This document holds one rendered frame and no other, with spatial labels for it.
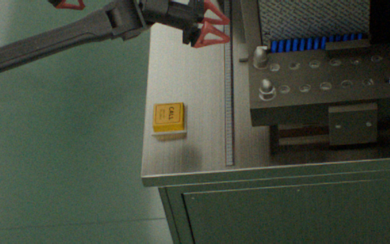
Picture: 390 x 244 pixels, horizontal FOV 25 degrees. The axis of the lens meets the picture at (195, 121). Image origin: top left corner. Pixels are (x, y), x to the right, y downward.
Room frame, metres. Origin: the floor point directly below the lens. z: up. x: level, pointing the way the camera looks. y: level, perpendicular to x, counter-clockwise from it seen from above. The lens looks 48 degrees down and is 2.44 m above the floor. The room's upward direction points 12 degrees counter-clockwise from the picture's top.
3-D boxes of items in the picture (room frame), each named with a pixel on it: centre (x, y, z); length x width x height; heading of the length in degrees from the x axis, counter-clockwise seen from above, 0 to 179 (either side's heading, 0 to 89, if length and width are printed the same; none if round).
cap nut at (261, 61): (1.38, -0.17, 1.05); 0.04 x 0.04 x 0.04
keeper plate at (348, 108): (1.21, -0.33, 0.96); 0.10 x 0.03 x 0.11; 80
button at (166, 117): (1.39, 0.06, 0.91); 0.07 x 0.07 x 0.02; 80
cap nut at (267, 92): (1.28, -0.16, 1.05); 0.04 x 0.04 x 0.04
